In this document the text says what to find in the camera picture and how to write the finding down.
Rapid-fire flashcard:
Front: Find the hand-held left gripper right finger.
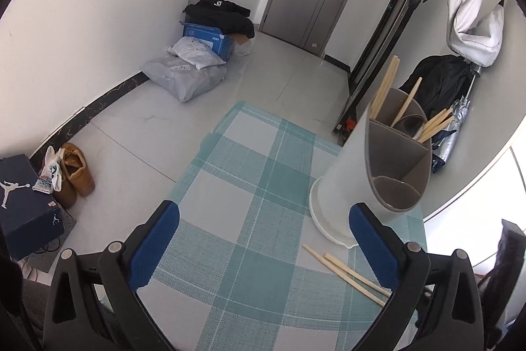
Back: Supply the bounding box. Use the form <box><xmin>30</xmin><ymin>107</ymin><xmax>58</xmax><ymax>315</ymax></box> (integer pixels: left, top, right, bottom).
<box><xmin>348</xmin><ymin>202</ymin><xmax>486</xmax><ymax>351</ymax></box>

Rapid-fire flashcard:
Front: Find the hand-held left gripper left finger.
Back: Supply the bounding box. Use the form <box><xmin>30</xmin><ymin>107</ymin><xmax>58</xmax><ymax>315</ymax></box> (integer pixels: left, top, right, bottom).
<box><xmin>42</xmin><ymin>200</ymin><xmax>180</xmax><ymax>351</ymax></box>

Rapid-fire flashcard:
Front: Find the pale wooden chopstick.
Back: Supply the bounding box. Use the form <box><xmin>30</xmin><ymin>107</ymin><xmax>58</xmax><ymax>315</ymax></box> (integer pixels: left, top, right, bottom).
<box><xmin>324</xmin><ymin>252</ymin><xmax>392</xmax><ymax>297</ymax></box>
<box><xmin>303</xmin><ymin>245</ymin><xmax>387</xmax><ymax>307</ymax></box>

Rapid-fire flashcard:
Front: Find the white grey utensil holder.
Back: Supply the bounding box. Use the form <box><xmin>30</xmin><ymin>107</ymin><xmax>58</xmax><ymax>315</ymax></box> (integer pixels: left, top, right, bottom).
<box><xmin>309</xmin><ymin>88</ymin><xmax>432</xmax><ymax>250</ymax></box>

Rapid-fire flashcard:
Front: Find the bunch of wooden chopsticks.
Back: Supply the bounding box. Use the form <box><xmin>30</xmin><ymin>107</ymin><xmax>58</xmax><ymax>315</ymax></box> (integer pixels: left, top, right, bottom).
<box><xmin>370</xmin><ymin>56</ymin><xmax>453</xmax><ymax>143</ymax></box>

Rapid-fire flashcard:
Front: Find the teal white plaid tablecloth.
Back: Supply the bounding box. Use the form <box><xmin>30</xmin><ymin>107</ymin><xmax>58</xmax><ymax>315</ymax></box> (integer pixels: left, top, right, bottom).
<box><xmin>135</xmin><ymin>100</ymin><xmax>428</xmax><ymax>351</ymax></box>

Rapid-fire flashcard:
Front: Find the brown boot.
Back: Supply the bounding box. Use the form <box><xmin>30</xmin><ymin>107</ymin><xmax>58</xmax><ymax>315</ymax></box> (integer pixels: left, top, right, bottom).
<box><xmin>61</xmin><ymin>142</ymin><xmax>96</xmax><ymax>197</ymax></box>
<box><xmin>51</xmin><ymin>162</ymin><xmax>79</xmax><ymax>209</ymax></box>

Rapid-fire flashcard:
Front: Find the white printed plastic bag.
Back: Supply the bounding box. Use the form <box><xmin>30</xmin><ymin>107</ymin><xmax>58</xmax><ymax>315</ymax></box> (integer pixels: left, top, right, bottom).
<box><xmin>33</xmin><ymin>146</ymin><xmax>65</xmax><ymax>194</ymax></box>

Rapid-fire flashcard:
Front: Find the silver folded umbrella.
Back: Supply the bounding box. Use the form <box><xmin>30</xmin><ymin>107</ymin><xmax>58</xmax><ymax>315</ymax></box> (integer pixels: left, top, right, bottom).
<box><xmin>429</xmin><ymin>67</ymin><xmax>482</xmax><ymax>173</ymax></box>

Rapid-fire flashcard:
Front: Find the navy shoe box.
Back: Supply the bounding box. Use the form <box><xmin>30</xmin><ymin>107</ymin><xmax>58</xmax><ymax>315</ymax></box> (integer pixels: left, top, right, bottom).
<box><xmin>0</xmin><ymin>155</ymin><xmax>66</xmax><ymax>260</ymax></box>

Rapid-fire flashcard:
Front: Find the black framed glass door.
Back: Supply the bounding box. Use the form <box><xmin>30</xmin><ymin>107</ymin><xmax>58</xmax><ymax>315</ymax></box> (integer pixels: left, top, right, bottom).
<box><xmin>331</xmin><ymin>0</ymin><xmax>448</xmax><ymax>134</ymax></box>

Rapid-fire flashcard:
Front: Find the grey plastic parcel bag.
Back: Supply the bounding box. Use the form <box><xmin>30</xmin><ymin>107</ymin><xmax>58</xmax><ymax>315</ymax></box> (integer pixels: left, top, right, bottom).
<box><xmin>142</xmin><ymin>55</ymin><xmax>228</xmax><ymax>103</ymax></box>

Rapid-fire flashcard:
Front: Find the black hanging jacket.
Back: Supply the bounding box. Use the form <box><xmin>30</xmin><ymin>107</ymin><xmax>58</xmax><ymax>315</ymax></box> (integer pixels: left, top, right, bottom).
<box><xmin>398</xmin><ymin>55</ymin><xmax>477</xmax><ymax>119</ymax></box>

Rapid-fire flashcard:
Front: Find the white plastic parcel bag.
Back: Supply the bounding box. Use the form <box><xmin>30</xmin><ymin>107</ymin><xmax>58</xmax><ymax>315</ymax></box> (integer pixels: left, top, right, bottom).
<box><xmin>167</xmin><ymin>36</ymin><xmax>227</xmax><ymax>70</ymax></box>

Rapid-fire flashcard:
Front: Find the blue cardboard box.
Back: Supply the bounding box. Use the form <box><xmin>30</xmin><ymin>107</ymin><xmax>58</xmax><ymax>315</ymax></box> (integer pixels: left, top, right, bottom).
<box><xmin>183</xmin><ymin>23</ymin><xmax>235</xmax><ymax>62</ymax></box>

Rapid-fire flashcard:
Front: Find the black clothes heap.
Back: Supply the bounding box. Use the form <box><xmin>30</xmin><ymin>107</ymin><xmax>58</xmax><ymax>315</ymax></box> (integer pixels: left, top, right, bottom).
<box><xmin>183</xmin><ymin>0</ymin><xmax>256</xmax><ymax>39</ymax></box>

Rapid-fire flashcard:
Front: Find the white hanging bag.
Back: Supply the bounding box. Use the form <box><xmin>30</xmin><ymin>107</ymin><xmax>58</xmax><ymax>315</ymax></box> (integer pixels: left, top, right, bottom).
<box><xmin>447</xmin><ymin>0</ymin><xmax>505</xmax><ymax>68</ymax></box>

